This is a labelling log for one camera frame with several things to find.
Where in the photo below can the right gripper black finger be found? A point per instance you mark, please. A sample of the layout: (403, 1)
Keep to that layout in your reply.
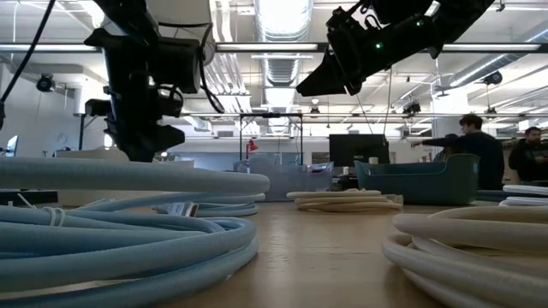
(354, 83)
(325, 79)

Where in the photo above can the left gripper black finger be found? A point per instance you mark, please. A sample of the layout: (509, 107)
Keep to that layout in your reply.
(141, 141)

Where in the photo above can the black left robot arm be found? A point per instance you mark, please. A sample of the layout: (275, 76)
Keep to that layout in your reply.
(124, 17)

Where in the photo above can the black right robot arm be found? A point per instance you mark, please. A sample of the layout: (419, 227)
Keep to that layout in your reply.
(462, 13)

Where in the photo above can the white plastic bin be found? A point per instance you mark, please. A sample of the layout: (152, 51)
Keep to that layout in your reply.
(77, 154)

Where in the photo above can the black computer monitor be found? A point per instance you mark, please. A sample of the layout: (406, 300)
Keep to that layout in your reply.
(355, 149)

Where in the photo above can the white cup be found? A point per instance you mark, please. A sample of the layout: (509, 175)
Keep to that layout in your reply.
(373, 160)

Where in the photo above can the red object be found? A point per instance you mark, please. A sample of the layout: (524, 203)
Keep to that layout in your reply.
(252, 146)

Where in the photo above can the translucent blue plastic bin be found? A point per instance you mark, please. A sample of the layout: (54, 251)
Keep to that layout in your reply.
(291, 179)

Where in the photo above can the person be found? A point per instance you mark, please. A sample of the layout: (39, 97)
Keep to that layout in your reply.
(484, 158)
(531, 162)
(445, 154)

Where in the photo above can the teal plastic bin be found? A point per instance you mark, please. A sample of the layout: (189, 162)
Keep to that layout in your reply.
(424, 184)

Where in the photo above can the tilted desk monitor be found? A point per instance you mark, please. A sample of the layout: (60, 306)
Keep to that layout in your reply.
(12, 147)

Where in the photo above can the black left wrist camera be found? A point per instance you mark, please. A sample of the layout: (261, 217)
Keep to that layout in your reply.
(175, 64)

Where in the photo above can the black metal frame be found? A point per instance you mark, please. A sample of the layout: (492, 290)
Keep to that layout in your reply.
(81, 128)
(269, 115)

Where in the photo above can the black ceiling camera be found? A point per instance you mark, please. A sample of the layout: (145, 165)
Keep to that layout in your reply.
(45, 82)
(412, 108)
(493, 78)

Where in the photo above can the shiny round ceiling duct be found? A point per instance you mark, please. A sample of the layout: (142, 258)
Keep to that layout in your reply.
(282, 25)

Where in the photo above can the grey slanted ceiling duct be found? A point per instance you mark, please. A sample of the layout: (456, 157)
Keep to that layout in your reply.
(492, 64)

